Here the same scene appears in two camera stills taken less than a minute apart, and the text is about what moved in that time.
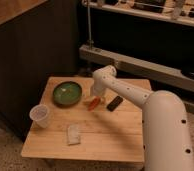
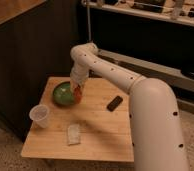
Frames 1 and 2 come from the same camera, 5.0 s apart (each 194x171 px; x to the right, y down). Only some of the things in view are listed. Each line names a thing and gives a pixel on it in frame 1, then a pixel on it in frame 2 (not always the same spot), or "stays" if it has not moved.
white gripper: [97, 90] to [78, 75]
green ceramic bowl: [67, 93] stays
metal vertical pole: [90, 42] stays
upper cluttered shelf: [188, 12] stays
